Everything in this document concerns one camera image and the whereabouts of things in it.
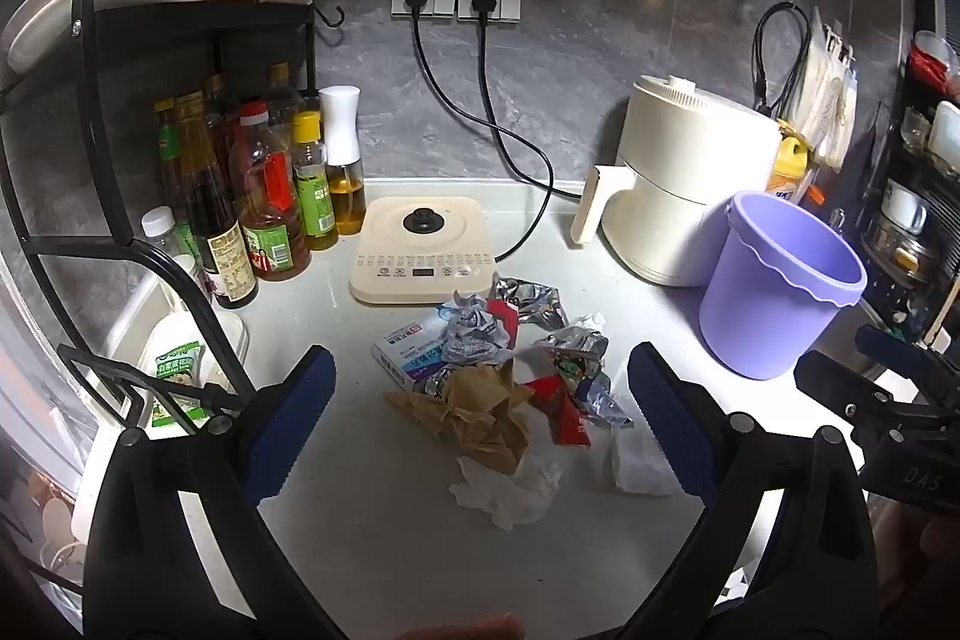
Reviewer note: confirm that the small silver wrapper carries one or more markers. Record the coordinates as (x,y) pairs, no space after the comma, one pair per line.
(607,404)

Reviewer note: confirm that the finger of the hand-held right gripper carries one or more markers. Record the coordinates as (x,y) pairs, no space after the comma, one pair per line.
(919,359)
(844,385)

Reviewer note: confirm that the cream air fryer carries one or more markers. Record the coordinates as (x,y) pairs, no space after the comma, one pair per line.
(690,183)

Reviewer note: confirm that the red plastic bag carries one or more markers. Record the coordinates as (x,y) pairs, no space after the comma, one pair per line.
(930,69)

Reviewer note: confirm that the dark glass bottle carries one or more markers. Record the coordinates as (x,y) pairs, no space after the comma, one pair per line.
(217,115)

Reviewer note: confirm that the wooden board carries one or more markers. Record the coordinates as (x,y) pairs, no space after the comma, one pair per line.
(943,321)

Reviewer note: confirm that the green printed packet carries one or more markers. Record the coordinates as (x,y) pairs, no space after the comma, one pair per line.
(178,377)

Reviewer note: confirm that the cream induction cooker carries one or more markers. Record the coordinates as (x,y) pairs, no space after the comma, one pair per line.
(420,257)

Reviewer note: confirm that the white tissue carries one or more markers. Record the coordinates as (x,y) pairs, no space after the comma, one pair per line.
(510,494)
(637,467)

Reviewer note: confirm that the person's right hand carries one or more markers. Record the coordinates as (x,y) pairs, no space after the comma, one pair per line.
(919,557)

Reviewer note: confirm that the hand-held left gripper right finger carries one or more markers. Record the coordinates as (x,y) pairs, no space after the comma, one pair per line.
(675,422)

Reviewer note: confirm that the black metal kitchen rack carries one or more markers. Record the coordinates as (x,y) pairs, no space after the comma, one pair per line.
(187,21)

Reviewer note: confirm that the white enamel mug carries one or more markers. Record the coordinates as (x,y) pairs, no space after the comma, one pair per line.
(904,206)

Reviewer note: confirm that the clear bottle white cap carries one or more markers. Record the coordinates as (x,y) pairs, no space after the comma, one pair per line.
(159,227)

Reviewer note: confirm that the white top oil sprayer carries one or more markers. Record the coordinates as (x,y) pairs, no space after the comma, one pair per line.
(343,160)

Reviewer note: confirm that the white plastic tub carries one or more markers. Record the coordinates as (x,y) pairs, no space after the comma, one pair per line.
(225,332)

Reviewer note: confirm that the silver blue wrapper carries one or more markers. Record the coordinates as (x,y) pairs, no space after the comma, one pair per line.
(472,332)

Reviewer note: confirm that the hanging chopstick bags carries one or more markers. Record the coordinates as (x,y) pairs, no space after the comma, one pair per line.
(825,93)

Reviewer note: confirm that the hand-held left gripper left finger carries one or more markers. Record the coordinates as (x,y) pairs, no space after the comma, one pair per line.
(289,430)

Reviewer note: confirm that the purple plastic bucket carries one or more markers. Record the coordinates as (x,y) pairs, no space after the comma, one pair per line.
(765,317)

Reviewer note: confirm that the brown paper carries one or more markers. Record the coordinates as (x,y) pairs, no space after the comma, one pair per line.
(480,419)

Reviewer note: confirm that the yellow detergent bottle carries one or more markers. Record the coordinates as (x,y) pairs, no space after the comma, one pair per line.
(787,171)

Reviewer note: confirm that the blue white medicine box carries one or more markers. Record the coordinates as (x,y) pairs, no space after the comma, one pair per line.
(409,359)

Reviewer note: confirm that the red label sauce bottle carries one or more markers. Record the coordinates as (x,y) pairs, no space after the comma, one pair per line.
(270,220)

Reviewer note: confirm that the silver foil wrapper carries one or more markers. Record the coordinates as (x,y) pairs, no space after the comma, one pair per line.
(529,302)

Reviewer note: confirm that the white plastic container lid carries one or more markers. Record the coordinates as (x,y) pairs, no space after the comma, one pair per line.
(946,138)

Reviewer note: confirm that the yellow cap green label bottle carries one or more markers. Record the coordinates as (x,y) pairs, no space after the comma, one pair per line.
(313,197)

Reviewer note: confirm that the red snack wrapper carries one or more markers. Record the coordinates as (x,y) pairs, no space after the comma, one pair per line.
(559,407)

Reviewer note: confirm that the glass cup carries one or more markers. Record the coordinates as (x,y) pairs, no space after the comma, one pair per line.
(913,130)

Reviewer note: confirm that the amber bottle yellow cap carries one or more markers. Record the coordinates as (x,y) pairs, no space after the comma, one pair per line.
(166,153)

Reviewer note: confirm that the dark soy sauce bottle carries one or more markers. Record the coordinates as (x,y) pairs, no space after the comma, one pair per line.
(221,242)

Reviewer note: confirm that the silver wrapper red green print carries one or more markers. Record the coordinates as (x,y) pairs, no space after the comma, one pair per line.
(574,351)

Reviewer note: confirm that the black dish rack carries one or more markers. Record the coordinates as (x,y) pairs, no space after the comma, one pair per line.
(900,295)

